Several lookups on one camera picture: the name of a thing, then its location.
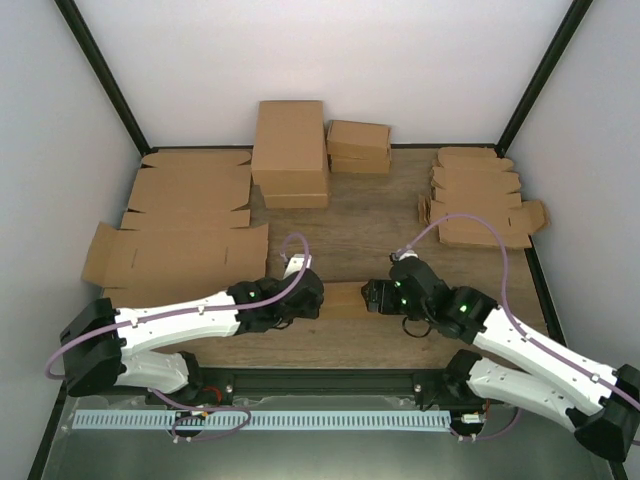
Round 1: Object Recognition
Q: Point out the small cardboard box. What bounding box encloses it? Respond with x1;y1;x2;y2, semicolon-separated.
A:
326;120;391;160
329;150;391;175
318;282;370;320

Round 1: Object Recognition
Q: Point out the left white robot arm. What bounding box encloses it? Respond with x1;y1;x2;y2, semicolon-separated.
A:
60;269;324;404

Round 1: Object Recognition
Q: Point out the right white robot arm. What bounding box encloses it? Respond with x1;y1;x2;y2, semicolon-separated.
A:
361;253;639;462

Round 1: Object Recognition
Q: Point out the small folded cardboard box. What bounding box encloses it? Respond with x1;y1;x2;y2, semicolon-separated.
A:
326;120;391;160

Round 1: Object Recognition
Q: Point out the large folded cardboard box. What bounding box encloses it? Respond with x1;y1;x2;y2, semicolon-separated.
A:
251;100;329;195

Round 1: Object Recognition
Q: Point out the stack of flat cardboard blanks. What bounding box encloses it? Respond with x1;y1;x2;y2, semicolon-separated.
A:
418;147;550;249

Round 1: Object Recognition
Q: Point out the large flat cardboard sheet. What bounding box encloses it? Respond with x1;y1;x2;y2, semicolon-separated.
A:
82;150;269;307

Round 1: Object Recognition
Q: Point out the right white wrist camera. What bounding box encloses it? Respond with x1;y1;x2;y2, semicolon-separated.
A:
390;249;418;263

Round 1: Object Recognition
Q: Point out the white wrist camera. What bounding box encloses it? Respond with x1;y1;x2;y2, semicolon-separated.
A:
282;254;313;280
390;249;418;263

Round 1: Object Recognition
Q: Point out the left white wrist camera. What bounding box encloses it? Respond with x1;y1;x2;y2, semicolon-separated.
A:
282;254;313;280

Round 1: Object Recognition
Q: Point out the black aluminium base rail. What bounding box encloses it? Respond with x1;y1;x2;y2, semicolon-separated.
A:
169;368;502;409

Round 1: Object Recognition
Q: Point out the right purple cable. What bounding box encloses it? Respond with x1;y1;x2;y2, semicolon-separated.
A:
392;213;640;446

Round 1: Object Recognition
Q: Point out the purple cable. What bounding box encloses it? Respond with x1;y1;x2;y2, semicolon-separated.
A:
392;213;640;446
45;232;311;445

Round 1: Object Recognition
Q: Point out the light blue cable duct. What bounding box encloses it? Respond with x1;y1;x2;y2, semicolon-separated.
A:
71;410;451;432

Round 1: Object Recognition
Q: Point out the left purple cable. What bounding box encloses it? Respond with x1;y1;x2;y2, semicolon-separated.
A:
45;232;311;445

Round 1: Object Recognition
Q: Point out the right black frame post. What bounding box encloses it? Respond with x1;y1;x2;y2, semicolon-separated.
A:
495;0;593;157

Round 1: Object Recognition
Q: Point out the black frame post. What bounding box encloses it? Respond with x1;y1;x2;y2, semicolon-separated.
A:
54;0;152;156
495;0;593;157

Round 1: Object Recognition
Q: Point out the left black frame post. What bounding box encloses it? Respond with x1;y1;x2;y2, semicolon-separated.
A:
54;0;152;156

